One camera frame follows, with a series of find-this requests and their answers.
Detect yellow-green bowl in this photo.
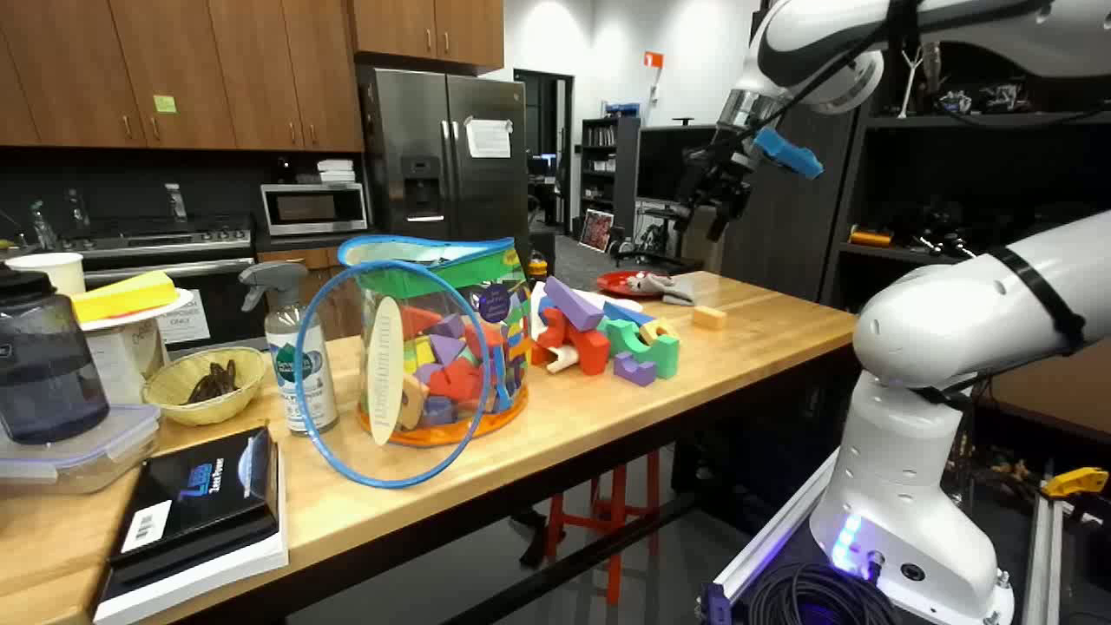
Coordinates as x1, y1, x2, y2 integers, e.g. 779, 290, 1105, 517
139, 342, 278, 430

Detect silver microwave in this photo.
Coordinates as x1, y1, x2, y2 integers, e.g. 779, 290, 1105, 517
258, 180, 375, 244

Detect green foam cylinder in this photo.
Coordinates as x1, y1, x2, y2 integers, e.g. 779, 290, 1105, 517
599, 314, 651, 361

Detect clear plastic toy bag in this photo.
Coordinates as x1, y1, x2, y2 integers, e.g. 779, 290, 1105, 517
290, 232, 537, 494

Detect clear plastic food container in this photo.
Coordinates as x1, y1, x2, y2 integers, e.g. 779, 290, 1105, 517
0, 402, 164, 504

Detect grey cloth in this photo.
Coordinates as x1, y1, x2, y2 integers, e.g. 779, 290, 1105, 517
627, 270, 702, 313

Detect yellow sponge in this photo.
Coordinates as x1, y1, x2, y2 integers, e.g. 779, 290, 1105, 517
69, 267, 180, 328

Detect coiled black cable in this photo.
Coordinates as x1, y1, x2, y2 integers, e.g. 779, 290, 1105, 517
747, 560, 901, 625

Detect stack of white plates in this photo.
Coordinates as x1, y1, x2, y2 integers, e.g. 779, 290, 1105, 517
313, 156, 362, 186

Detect stainless steel refrigerator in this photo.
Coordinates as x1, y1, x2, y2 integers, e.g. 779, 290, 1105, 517
356, 62, 533, 252

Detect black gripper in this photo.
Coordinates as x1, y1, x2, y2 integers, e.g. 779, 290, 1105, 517
688, 116, 764, 223

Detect stainless steel stove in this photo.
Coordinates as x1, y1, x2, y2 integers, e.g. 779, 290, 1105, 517
67, 223, 267, 348

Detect black shelf unit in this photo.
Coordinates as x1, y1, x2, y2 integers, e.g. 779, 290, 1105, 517
815, 32, 1111, 314

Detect purple foam arch block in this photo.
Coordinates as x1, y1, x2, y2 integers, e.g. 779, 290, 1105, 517
612, 350, 663, 387

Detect orange-legged wooden stool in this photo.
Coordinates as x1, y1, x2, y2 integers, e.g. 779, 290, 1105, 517
537, 446, 671, 613

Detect dark water jug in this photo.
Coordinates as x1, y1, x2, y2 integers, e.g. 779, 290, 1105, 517
0, 260, 113, 451

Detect blue foam rectangular block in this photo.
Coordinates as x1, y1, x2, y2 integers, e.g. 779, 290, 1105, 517
599, 298, 656, 328

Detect flat red foam block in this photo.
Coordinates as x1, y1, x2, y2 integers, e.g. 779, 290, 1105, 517
528, 303, 575, 368

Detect black book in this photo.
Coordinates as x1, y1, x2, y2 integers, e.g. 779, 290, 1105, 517
85, 424, 290, 625

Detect clear spray bottle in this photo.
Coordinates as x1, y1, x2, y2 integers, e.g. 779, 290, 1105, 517
237, 255, 345, 438

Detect yellow hand tool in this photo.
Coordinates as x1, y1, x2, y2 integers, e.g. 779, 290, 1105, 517
1037, 463, 1111, 504

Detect white paper sheet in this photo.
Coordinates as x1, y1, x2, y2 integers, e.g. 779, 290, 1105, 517
528, 282, 636, 341
463, 115, 516, 163

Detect white foam cylinder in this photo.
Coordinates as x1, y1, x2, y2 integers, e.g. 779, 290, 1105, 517
543, 342, 584, 379

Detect purple foam triangle block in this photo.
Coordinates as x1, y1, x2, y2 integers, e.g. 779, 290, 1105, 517
543, 275, 606, 335

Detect brown wooden upper cabinets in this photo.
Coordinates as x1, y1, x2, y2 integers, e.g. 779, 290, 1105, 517
0, 0, 507, 156

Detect red plate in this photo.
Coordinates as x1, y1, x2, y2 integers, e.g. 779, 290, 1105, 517
595, 267, 672, 303

